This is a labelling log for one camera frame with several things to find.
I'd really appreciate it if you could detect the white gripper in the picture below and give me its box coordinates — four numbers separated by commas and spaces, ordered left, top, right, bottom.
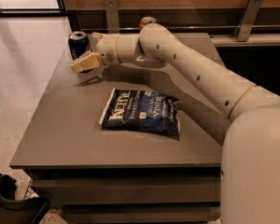
70, 32, 119, 73

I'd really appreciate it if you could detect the blue pepsi can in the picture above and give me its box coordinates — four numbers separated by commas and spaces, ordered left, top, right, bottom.
68, 31, 91, 63

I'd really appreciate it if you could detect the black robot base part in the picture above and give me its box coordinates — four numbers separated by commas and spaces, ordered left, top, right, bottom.
0, 173, 50, 224

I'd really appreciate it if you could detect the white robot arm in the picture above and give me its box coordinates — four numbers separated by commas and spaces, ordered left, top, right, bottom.
71, 23, 280, 224

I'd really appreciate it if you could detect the blue kettle chips bag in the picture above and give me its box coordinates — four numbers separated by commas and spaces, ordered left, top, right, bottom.
99, 89, 180, 134

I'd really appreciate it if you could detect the grey cabinet drawer unit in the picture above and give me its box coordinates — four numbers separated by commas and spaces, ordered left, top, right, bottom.
27, 167, 220, 224

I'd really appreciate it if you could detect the left grey metal bracket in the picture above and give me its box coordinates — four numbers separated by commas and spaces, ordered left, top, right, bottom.
105, 0, 119, 34

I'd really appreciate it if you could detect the grey metal bracket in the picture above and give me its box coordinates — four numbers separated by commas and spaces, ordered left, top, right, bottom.
233, 0, 263, 42
105, 0, 119, 34

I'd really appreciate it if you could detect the right grey metal bracket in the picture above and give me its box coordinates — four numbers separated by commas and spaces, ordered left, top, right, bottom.
233, 0, 263, 42

